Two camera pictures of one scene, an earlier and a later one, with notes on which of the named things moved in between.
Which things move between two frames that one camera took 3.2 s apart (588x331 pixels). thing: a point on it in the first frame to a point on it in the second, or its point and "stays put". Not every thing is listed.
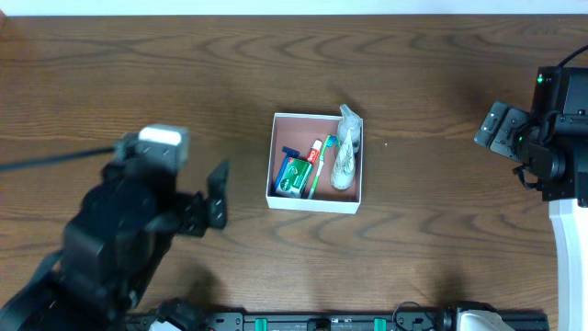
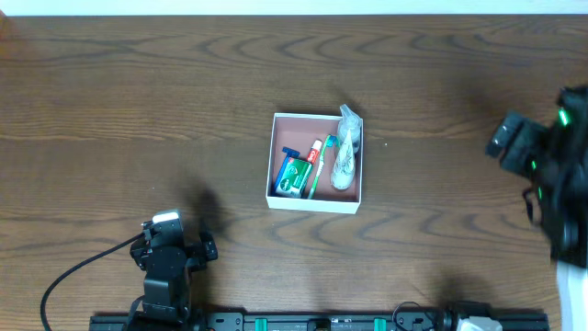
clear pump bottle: [349, 120] stays put
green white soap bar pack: [294, 178] stays put
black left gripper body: [197, 213] to [202, 250]
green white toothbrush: [330, 142] stays put
